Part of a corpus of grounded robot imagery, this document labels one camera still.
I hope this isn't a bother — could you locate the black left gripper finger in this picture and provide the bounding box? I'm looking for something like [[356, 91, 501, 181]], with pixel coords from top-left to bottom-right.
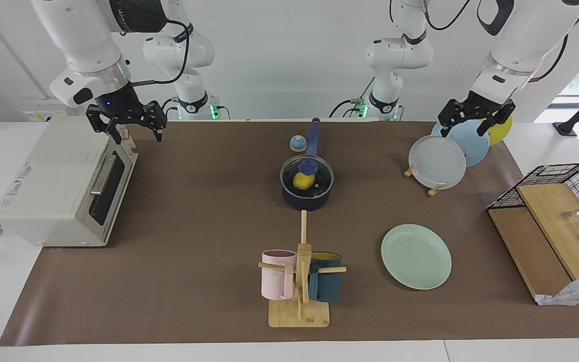
[[438, 99, 473, 138], [476, 100, 516, 137]]

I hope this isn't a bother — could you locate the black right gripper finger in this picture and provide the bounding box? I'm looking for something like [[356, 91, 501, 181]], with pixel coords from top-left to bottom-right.
[[136, 101, 166, 143], [86, 104, 122, 145]]

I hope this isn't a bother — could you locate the glass lid with blue knob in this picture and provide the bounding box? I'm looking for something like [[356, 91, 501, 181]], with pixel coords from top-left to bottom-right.
[[279, 155, 335, 198]]

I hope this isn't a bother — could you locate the yellow plate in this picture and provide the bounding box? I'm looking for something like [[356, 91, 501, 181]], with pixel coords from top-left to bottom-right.
[[486, 115, 513, 146]]

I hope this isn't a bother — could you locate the light blue plate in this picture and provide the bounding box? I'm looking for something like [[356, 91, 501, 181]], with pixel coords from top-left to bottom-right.
[[431, 120, 490, 167]]

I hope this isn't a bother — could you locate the grey plate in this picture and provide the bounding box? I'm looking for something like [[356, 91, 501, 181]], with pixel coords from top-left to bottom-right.
[[409, 135, 467, 191]]

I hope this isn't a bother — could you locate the wooden plate rack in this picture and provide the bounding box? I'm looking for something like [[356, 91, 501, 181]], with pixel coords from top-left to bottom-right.
[[404, 163, 442, 197]]

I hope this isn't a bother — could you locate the mint green plate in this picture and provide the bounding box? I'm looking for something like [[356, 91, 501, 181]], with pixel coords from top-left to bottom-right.
[[381, 224, 452, 291]]

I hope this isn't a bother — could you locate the white socket box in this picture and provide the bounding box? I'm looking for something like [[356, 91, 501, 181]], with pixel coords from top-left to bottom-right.
[[22, 103, 91, 122]]

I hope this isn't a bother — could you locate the white toaster oven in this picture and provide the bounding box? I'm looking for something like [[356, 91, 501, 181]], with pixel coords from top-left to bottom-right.
[[0, 117, 139, 248]]

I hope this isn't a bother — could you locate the brown table mat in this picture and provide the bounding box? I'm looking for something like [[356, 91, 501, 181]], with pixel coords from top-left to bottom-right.
[[0, 121, 579, 346]]

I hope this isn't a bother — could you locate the light wooden shelf board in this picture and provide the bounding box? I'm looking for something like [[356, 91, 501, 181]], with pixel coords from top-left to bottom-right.
[[517, 184, 579, 281]]

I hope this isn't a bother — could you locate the brown wooden base board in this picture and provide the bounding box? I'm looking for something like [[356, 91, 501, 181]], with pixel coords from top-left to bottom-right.
[[488, 207, 571, 302]]

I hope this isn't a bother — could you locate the pink mug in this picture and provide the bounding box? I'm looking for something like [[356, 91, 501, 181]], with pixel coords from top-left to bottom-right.
[[261, 249, 298, 301]]

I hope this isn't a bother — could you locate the dark teal mug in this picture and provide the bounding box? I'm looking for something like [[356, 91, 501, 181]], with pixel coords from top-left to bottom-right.
[[308, 251, 343, 303]]

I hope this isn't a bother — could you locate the wooden mug tree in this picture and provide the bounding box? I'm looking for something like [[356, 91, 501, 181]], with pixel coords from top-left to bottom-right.
[[258, 210, 347, 328]]

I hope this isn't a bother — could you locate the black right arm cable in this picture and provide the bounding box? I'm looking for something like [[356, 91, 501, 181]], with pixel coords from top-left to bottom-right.
[[131, 19, 193, 87]]

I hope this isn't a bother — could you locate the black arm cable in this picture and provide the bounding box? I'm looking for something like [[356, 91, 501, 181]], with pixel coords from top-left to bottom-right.
[[131, 19, 193, 87], [528, 33, 570, 83]]

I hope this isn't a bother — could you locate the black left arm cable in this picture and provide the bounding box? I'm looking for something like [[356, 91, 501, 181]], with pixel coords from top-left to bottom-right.
[[528, 33, 570, 83]]

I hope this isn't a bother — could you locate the black wire rack frame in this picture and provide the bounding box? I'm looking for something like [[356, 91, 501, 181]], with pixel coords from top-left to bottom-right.
[[487, 162, 579, 232]]

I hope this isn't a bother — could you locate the dark blue pot with handle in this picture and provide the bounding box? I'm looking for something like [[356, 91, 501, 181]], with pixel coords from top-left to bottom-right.
[[280, 118, 335, 212]]

